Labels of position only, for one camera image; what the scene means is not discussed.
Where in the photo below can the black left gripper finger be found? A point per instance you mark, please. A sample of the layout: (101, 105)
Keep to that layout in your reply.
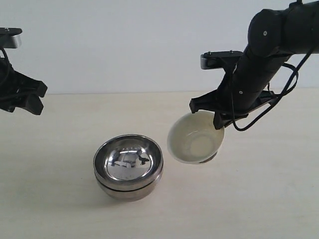
(30, 103)
(28, 86)

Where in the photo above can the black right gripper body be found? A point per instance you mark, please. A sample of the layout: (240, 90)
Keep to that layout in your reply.
(243, 82)

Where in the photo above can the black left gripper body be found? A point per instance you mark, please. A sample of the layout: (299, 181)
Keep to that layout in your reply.
(10, 97)

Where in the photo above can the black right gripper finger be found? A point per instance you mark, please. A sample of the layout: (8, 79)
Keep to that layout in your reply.
(207, 102)
(223, 120)

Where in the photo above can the white ceramic bowl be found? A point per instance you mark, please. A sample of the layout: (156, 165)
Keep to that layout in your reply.
(193, 138)

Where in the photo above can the small patterned steel bowl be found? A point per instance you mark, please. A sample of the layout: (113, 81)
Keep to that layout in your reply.
(128, 162)

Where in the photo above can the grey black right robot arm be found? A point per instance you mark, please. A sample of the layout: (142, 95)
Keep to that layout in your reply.
(291, 31)

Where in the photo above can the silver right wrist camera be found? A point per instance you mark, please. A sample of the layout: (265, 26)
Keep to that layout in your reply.
(220, 59)

